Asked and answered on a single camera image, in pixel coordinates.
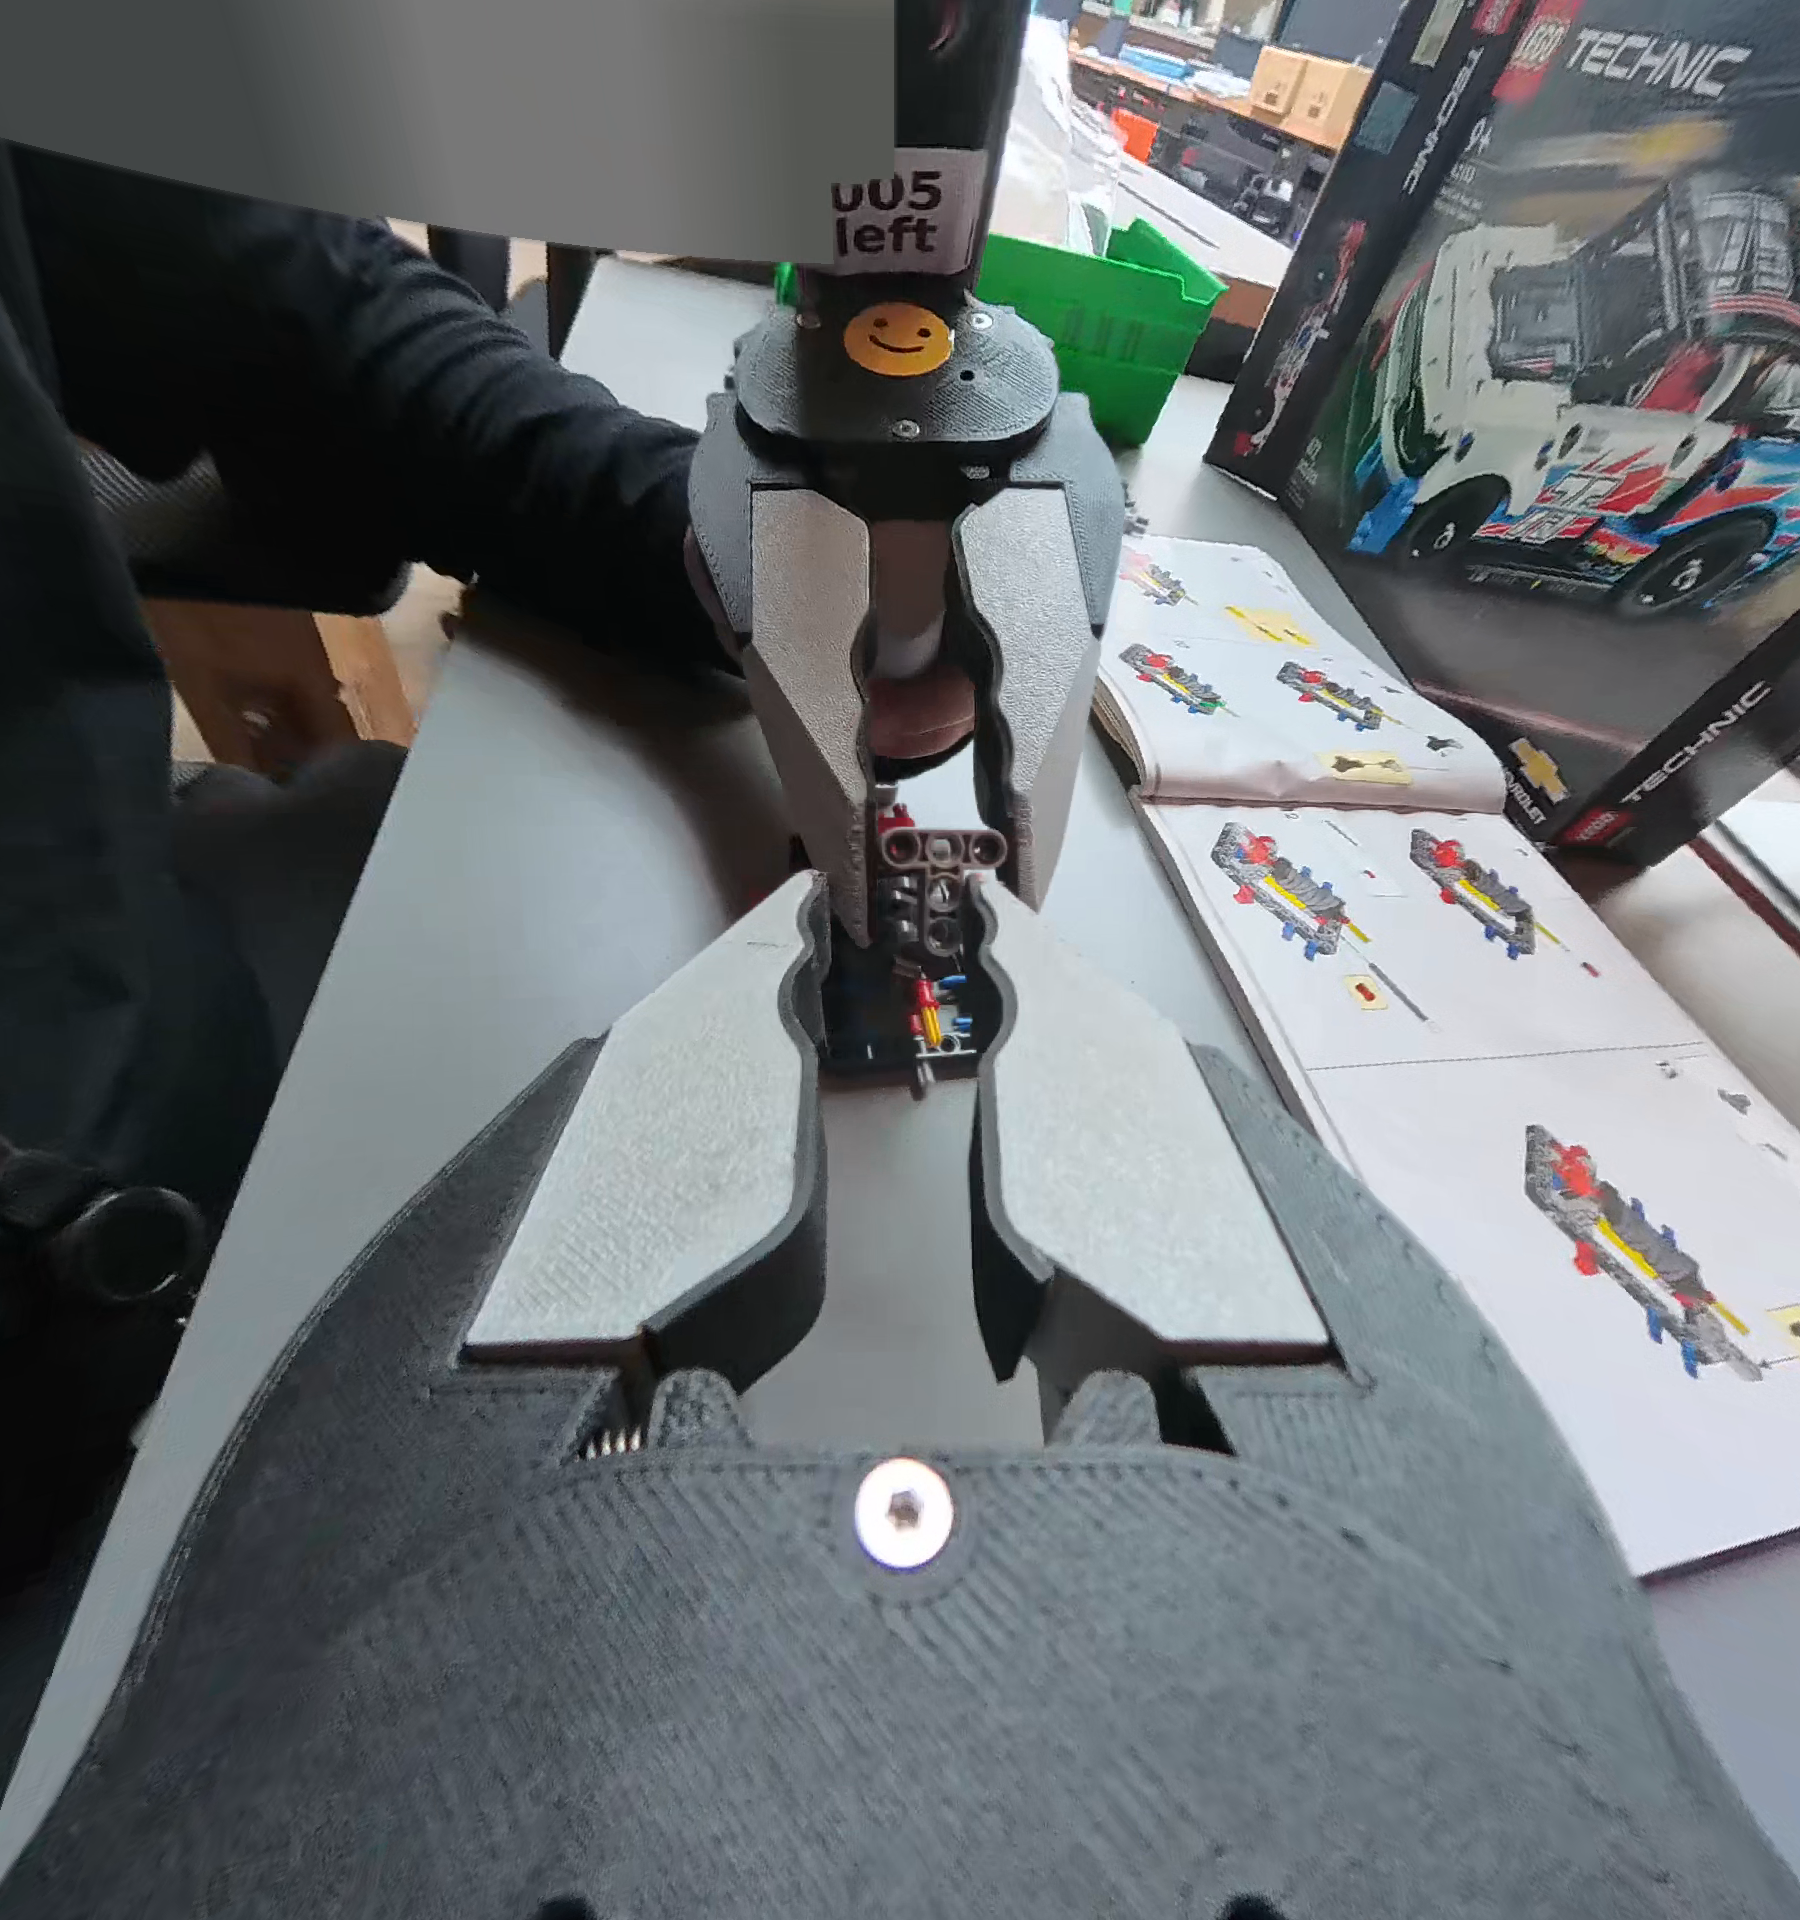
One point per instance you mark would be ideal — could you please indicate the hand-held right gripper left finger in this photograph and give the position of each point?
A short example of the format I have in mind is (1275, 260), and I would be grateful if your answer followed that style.
(644, 1186)

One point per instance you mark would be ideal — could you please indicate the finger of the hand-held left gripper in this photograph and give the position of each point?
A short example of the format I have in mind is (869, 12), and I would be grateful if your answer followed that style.
(1041, 631)
(802, 631)

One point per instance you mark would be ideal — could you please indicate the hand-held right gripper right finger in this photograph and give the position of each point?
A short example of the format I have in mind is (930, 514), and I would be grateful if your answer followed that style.
(1140, 1199)

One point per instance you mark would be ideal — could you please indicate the grey T-shaped lego beam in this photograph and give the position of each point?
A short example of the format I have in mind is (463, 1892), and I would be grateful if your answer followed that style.
(942, 849)

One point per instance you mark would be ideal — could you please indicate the lego engine frame assembly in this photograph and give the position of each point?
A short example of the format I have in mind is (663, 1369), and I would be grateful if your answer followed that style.
(900, 1022)

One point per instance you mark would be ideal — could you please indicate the lego instruction booklet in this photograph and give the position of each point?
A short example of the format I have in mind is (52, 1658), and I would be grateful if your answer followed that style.
(1516, 1199)

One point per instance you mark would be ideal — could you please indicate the black lego set box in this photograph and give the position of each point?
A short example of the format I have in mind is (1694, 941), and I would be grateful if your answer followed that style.
(1590, 375)

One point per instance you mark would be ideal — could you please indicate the person's left hand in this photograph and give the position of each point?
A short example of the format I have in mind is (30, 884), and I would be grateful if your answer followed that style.
(924, 719)

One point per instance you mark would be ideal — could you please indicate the green plastic bin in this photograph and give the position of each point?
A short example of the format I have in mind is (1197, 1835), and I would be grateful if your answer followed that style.
(1095, 315)

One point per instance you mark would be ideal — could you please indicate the cluttered background workbench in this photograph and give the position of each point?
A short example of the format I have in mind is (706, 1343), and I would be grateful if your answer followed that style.
(1200, 136)

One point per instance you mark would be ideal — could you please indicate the wooden table support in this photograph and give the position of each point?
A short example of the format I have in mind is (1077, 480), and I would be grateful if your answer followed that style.
(299, 676)

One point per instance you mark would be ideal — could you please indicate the cardboard box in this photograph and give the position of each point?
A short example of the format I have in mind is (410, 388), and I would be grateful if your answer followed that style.
(1306, 89)

